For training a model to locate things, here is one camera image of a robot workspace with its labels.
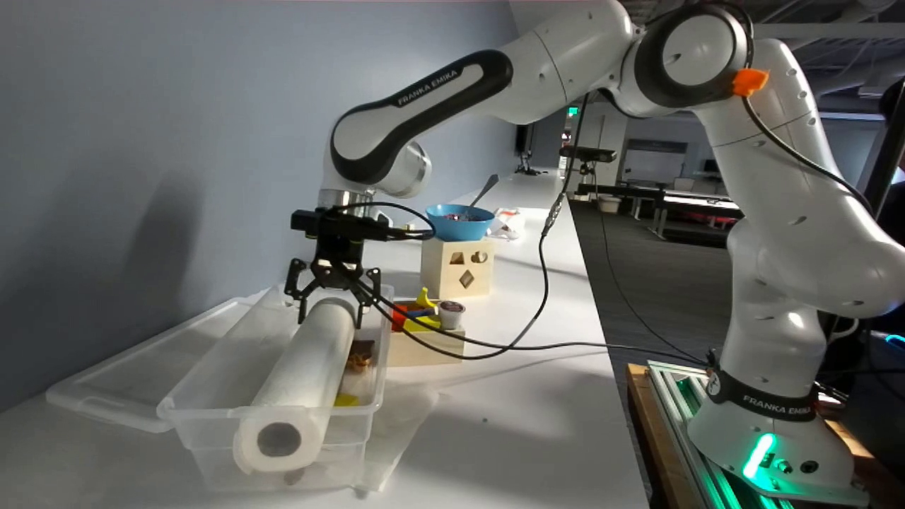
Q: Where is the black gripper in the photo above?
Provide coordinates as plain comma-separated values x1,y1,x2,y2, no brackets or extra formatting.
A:
282,238,381,321

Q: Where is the white paper towel roll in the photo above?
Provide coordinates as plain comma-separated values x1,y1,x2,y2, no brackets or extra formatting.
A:
231,297,355,475

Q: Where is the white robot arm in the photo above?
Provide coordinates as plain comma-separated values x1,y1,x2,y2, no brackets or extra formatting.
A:
330,0,905,501

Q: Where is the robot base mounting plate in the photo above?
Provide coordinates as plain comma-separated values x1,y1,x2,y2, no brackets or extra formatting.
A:
627,361,905,509

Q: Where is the wooden shape sorter box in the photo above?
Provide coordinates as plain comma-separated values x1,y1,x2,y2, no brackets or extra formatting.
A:
420,238,495,300

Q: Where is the clear plastic container box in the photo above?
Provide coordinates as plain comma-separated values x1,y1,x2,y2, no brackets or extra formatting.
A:
157,300,386,491

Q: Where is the clear plastic container lid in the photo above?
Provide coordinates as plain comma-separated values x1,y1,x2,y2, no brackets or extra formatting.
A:
46,293,261,433

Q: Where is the wooden tray with blocks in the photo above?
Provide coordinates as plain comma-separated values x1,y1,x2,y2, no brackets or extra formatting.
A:
386,301,463,368

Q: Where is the small cup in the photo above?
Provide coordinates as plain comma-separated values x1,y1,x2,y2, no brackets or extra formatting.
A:
437,300,463,334

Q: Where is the blue bowl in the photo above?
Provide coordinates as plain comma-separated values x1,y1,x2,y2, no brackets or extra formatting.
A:
426,204,495,239

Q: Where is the metal spoon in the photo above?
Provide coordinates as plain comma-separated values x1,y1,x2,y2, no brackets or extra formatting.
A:
468,173,498,208

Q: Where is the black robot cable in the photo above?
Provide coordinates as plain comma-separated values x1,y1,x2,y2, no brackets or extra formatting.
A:
355,81,615,361

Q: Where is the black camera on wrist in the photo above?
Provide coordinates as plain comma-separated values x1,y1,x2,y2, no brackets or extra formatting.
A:
290,208,391,239

